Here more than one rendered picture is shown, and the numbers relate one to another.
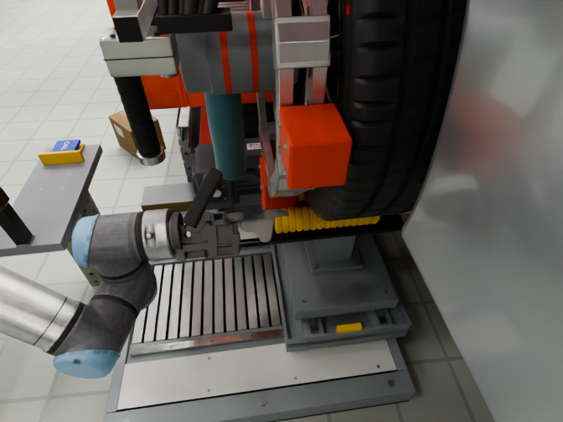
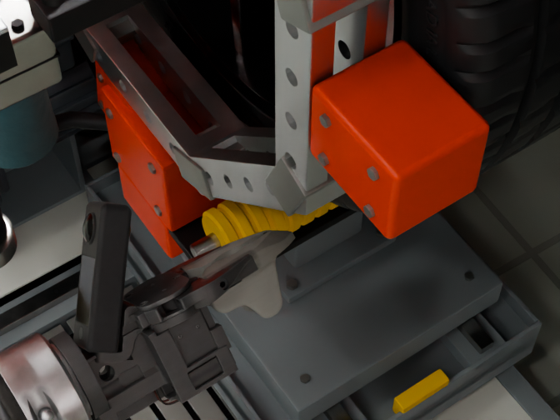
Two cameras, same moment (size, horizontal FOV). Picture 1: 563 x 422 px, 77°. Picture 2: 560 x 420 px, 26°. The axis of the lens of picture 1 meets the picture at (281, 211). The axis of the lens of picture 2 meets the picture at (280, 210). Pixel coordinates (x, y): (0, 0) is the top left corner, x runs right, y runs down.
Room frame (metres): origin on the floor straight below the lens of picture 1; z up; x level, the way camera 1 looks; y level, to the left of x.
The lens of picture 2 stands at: (-0.01, 0.24, 1.46)
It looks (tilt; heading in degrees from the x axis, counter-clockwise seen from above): 55 degrees down; 333
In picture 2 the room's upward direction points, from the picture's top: straight up
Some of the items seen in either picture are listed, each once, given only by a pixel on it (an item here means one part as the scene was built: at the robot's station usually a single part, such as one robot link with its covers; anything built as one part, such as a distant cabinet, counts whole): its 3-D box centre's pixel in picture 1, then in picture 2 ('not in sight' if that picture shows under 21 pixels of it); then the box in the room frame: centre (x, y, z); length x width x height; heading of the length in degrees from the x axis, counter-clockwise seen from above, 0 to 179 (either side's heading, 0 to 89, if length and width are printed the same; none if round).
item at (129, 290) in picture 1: (126, 281); not in sight; (0.41, 0.31, 0.51); 0.12 x 0.09 x 0.12; 174
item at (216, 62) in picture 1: (238, 54); not in sight; (0.68, 0.08, 0.85); 0.21 x 0.14 x 0.14; 98
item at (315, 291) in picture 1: (334, 229); (307, 180); (0.72, -0.16, 0.32); 0.40 x 0.30 x 0.28; 8
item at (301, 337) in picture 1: (328, 268); (303, 267); (0.72, -0.16, 0.13); 0.50 x 0.36 x 0.10; 8
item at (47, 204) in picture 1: (54, 192); not in sight; (0.76, 0.65, 0.44); 0.43 x 0.17 x 0.03; 8
